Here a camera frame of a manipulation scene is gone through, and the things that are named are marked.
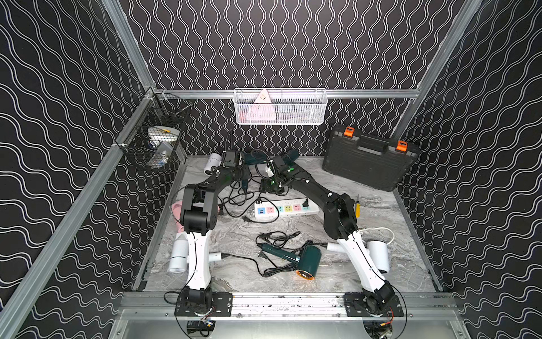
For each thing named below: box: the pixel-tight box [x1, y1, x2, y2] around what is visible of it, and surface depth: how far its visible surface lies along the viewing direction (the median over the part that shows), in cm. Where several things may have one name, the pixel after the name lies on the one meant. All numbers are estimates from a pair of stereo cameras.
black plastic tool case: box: [322, 126, 420, 193], surface depth 94 cm
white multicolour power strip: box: [254, 199, 319, 219], surface depth 99 cm
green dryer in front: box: [256, 242, 322, 281], surface depth 83 cm
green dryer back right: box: [282, 149, 300, 168], surface depth 117 cm
